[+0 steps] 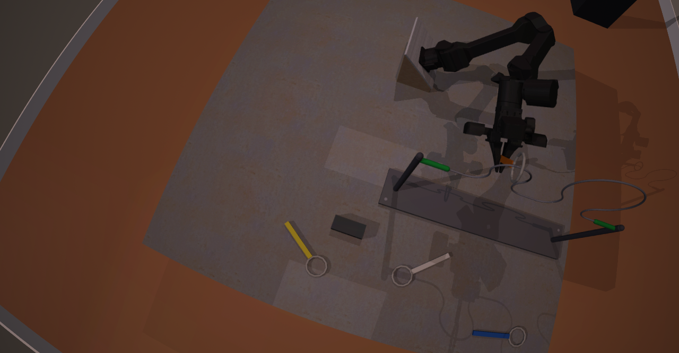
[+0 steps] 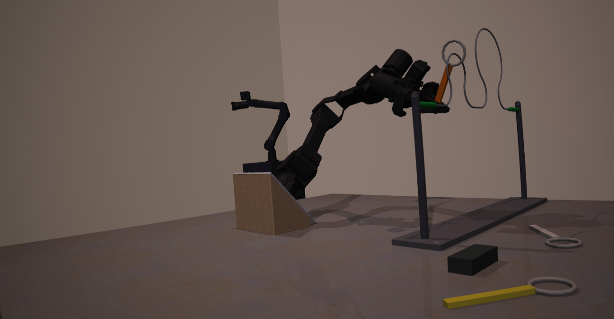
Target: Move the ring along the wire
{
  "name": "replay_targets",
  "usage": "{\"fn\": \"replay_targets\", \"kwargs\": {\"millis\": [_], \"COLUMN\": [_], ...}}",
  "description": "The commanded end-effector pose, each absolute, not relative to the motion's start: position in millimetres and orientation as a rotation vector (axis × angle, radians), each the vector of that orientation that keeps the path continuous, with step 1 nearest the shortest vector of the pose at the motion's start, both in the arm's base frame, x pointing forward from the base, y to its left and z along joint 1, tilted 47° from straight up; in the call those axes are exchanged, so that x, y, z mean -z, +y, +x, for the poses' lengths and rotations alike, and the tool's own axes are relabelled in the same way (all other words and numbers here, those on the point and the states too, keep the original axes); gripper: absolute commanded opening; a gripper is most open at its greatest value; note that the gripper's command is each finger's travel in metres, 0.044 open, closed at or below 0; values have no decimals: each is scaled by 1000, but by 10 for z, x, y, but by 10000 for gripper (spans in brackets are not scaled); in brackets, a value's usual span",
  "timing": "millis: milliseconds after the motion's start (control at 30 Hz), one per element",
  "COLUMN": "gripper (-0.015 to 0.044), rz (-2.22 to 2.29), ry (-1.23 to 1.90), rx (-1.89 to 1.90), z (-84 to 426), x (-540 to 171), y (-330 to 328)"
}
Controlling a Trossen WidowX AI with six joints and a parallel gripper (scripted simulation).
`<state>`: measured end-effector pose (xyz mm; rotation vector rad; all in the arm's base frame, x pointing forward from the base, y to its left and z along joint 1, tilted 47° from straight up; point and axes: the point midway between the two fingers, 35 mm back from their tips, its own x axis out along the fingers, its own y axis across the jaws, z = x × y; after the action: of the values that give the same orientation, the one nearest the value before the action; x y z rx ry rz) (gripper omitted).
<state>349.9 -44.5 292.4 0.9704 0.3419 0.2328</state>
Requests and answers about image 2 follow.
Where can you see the yellow handle with grey loop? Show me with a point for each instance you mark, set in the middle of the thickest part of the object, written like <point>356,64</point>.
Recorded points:
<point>508,293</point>

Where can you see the orange handle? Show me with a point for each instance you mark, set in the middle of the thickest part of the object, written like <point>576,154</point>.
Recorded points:
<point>444,81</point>

